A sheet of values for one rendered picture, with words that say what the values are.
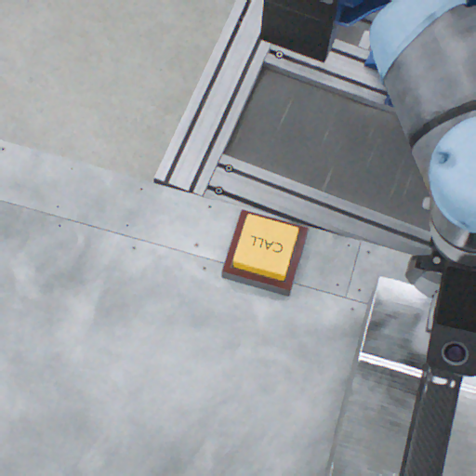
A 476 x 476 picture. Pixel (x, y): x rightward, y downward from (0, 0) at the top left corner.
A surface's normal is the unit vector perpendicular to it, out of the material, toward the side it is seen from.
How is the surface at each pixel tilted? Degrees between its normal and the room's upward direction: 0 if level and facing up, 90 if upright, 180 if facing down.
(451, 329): 41
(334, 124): 0
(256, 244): 0
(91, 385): 0
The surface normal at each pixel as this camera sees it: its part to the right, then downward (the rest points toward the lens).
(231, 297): 0.04, -0.37
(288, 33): -0.37, 0.86
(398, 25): -0.54, -0.13
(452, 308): -0.27, 0.26
